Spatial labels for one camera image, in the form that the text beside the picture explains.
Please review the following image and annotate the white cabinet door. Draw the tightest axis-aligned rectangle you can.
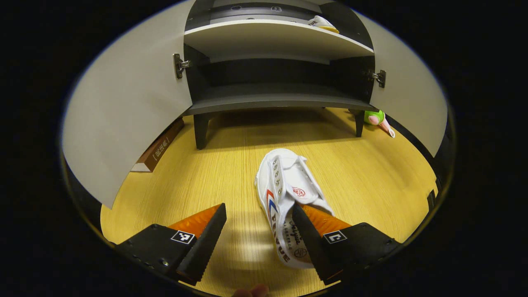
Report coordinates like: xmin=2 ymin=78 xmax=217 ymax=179
xmin=62 ymin=0 xmax=194 ymax=209
xmin=355 ymin=12 xmax=448 ymax=158

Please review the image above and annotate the white canvas shoe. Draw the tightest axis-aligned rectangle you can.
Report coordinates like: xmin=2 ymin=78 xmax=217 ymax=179
xmin=307 ymin=15 xmax=340 ymax=33
xmin=255 ymin=148 xmax=335 ymax=269

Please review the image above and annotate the white shoe cabinet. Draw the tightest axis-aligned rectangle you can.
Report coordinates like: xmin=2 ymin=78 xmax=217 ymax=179
xmin=62 ymin=0 xmax=448 ymax=209

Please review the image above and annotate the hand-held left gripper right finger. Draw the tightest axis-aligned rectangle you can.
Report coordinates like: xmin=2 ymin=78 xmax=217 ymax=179
xmin=292 ymin=203 xmax=401 ymax=286

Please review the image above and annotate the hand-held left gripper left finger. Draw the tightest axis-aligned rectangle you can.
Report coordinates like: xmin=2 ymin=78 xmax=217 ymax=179
xmin=115 ymin=203 xmax=227 ymax=286

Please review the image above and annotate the green pink plush toy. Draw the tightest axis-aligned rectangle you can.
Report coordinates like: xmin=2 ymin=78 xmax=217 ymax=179
xmin=364 ymin=109 xmax=396 ymax=138

